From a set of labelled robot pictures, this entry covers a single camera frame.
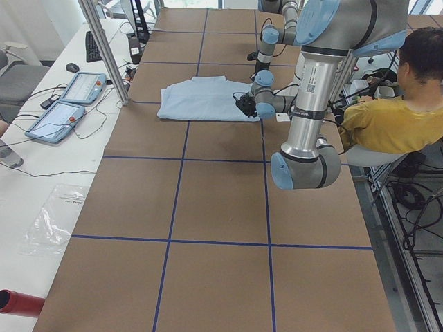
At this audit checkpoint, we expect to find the teach pendant tablet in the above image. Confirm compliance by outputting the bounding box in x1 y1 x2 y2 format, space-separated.
60 72 107 105
25 101 86 144

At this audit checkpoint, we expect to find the clear plastic bag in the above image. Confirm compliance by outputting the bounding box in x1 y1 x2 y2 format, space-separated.
19 184 90 257

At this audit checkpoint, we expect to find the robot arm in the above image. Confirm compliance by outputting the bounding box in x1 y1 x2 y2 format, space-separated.
235 0 408 190
247 0 305 80

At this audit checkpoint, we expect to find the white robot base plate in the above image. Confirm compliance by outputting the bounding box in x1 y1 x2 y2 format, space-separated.
275 113 291 122

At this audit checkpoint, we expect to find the black computer mouse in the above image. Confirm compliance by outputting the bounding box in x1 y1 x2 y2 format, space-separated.
66 63 80 73

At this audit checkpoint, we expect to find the black smartphone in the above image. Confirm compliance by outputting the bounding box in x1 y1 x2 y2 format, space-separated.
40 96 59 110

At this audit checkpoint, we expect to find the black keyboard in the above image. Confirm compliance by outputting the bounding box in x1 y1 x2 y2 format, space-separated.
85 31 102 63

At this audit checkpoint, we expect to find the light blue striped shirt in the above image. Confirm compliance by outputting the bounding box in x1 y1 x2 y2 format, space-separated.
157 76 259 122

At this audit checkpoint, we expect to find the person in yellow shirt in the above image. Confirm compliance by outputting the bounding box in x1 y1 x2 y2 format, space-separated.
339 27 442 154

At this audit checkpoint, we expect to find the lower teach pendant tablet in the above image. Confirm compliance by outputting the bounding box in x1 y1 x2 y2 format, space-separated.
25 101 86 144

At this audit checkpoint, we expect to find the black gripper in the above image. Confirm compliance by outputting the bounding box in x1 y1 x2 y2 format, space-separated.
247 51 267 81
235 95 257 117

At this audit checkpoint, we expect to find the aluminium frame post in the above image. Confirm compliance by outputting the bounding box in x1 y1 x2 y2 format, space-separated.
78 0 129 106

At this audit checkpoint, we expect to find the white chair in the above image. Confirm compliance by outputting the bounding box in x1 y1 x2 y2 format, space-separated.
345 145 406 167

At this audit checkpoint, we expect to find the upper teach pendant tablet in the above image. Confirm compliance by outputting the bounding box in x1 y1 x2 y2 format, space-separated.
60 72 107 105

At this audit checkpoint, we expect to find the red cylinder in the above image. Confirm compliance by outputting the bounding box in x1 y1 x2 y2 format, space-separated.
1 289 45 317

